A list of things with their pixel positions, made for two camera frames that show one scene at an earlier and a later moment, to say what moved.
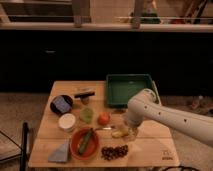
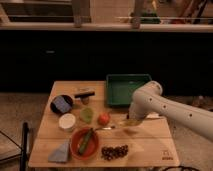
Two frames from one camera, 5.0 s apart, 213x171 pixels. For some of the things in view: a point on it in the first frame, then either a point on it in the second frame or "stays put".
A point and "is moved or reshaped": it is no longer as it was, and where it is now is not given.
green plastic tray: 120,87 stays put
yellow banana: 120,132 is moved or reshaped
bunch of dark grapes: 110,153 stays put
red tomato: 103,119 stays put
